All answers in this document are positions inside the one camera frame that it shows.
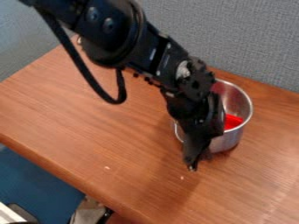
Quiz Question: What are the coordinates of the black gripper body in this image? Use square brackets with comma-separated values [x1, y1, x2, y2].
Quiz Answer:
[165, 92, 225, 140]

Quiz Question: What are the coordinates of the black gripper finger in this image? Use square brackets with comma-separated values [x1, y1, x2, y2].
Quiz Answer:
[181, 134, 210, 172]

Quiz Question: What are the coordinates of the red plastic block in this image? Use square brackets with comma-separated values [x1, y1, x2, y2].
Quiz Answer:
[224, 114, 242, 130]

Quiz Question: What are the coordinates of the stainless steel pot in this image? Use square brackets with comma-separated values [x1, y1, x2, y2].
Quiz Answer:
[168, 80, 253, 158]

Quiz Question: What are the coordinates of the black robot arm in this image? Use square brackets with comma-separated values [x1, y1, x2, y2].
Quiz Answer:
[18, 0, 225, 172]

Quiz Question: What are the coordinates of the white and black floor object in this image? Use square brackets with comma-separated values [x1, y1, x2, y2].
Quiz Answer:
[0, 201, 40, 224]

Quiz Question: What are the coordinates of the grey table leg bracket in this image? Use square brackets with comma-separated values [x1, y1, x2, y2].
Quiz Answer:
[68, 196, 113, 224]

